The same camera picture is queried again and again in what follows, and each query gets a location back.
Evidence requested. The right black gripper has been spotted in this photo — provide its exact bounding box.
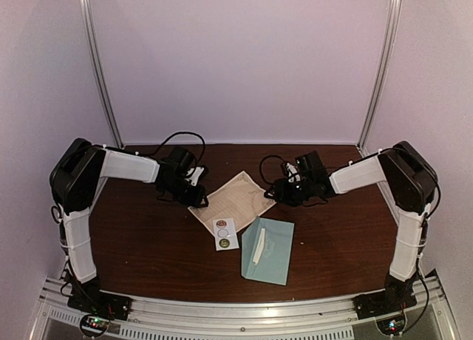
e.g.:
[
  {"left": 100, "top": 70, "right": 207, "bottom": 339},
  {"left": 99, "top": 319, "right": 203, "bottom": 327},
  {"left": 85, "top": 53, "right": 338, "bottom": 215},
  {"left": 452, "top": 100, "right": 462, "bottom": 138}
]
[{"left": 265, "top": 177, "right": 315, "bottom": 206}]

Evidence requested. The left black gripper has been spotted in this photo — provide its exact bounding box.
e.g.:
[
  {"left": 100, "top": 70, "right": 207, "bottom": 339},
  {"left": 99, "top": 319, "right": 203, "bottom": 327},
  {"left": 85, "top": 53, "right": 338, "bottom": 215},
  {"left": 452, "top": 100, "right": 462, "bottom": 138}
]
[{"left": 163, "top": 177, "right": 207, "bottom": 209}]

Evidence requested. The light blue envelope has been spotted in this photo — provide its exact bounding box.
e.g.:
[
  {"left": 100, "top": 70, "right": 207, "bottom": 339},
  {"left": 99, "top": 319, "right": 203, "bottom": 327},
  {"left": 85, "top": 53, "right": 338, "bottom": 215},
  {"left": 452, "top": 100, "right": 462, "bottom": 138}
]
[{"left": 241, "top": 217, "right": 294, "bottom": 286}]

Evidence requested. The white letter paper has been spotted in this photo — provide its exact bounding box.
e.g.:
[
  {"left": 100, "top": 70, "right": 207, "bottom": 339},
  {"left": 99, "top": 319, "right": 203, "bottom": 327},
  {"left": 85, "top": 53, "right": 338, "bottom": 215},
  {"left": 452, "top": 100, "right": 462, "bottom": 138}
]
[{"left": 252, "top": 228, "right": 266, "bottom": 265}]

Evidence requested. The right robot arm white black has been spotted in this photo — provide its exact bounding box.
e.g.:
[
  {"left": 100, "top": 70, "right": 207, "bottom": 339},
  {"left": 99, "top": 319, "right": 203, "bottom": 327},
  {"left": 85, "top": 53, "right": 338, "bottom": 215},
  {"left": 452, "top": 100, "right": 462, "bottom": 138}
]
[{"left": 264, "top": 140, "right": 441, "bottom": 312}]

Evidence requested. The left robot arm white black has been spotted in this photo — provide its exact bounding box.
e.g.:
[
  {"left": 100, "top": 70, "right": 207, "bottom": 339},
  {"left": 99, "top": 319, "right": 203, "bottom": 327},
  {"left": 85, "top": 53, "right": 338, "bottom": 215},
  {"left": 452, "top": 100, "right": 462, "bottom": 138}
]
[{"left": 50, "top": 138, "right": 208, "bottom": 313}]

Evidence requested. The beige decorated lined sheet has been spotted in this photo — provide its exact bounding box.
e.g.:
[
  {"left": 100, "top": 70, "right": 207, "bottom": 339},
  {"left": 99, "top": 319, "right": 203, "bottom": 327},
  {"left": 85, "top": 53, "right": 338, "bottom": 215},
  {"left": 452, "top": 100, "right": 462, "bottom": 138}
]
[{"left": 188, "top": 171, "right": 276, "bottom": 235}]

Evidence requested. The white sticker sheet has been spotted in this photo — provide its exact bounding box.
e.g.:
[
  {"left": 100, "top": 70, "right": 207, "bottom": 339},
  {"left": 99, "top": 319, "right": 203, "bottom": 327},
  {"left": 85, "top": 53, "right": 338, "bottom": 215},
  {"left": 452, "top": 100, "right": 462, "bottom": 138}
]
[{"left": 212, "top": 218, "right": 239, "bottom": 251}]

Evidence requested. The left circuit board with LEDs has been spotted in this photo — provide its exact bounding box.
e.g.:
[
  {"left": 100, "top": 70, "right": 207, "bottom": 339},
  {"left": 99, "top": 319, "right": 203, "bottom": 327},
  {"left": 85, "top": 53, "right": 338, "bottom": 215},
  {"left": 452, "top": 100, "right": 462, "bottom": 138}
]
[{"left": 85, "top": 316, "right": 110, "bottom": 331}]

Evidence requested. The circuit board with leds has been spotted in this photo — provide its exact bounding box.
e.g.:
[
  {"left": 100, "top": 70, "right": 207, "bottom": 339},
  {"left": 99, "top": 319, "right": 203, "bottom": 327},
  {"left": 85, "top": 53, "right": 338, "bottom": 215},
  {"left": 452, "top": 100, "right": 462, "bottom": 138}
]
[
  {"left": 85, "top": 316, "right": 110, "bottom": 331},
  {"left": 384, "top": 319, "right": 405, "bottom": 334}
]

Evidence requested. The right circuit board with LEDs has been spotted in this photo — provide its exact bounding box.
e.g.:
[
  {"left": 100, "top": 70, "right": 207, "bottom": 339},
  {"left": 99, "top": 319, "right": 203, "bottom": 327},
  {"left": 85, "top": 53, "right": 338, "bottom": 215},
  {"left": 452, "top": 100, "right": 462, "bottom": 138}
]
[{"left": 384, "top": 319, "right": 405, "bottom": 334}]

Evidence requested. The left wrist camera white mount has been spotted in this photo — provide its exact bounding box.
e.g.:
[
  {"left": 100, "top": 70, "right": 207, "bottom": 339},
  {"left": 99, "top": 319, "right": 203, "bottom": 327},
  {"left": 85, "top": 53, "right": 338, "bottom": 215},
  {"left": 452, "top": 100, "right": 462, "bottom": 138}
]
[{"left": 185, "top": 166, "right": 208, "bottom": 186}]

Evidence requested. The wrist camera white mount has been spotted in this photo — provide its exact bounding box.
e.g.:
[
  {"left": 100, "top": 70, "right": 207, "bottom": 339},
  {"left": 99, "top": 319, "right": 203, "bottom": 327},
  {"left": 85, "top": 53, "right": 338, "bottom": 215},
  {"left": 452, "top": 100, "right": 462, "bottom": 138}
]
[
  {"left": 185, "top": 166, "right": 208, "bottom": 186},
  {"left": 282, "top": 162, "right": 300, "bottom": 183}
]

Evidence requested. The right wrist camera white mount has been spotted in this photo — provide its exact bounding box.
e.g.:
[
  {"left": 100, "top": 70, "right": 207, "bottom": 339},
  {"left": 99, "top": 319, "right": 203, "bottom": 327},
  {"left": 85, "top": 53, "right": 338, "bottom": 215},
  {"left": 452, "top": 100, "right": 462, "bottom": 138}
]
[{"left": 282, "top": 162, "right": 300, "bottom": 183}]

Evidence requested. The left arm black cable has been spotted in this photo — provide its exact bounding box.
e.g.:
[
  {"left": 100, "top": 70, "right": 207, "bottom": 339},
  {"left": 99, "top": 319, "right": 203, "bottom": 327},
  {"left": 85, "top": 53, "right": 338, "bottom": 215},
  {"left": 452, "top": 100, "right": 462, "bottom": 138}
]
[{"left": 153, "top": 131, "right": 206, "bottom": 167}]

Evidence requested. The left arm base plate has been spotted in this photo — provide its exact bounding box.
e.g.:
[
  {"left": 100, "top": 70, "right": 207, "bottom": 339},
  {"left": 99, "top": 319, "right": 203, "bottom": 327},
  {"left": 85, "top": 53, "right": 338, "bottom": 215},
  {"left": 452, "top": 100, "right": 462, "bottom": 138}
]
[{"left": 67, "top": 292, "right": 132, "bottom": 321}]

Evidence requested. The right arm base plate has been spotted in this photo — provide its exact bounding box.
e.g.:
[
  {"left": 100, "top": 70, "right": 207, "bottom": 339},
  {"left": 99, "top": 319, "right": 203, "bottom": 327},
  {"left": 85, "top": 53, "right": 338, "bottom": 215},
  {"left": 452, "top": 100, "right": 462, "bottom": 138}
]
[{"left": 353, "top": 291, "right": 417, "bottom": 320}]

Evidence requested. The front aluminium rail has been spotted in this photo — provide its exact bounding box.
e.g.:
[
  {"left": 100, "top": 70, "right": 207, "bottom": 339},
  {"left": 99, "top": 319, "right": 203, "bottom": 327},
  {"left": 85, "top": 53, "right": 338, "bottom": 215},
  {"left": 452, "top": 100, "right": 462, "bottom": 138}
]
[{"left": 26, "top": 276, "right": 461, "bottom": 339}]

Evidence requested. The right aluminium frame post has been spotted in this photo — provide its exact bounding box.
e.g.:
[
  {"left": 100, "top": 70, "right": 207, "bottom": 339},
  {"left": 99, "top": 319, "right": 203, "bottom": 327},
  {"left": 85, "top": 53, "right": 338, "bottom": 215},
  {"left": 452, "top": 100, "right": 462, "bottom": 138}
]
[{"left": 357, "top": 0, "right": 402, "bottom": 155}]

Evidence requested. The aluminium frame post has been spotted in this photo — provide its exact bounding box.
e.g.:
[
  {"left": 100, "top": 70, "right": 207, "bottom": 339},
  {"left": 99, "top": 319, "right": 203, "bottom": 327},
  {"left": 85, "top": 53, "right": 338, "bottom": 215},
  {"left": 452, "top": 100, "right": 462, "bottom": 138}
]
[
  {"left": 79, "top": 0, "right": 124, "bottom": 148},
  {"left": 357, "top": 0, "right": 402, "bottom": 155}
]

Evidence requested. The left aluminium frame post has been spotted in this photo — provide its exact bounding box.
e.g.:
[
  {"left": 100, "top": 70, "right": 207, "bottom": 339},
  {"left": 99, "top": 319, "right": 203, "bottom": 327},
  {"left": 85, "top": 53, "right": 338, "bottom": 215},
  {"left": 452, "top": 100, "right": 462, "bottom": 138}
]
[{"left": 79, "top": 0, "right": 124, "bottom": 148}]

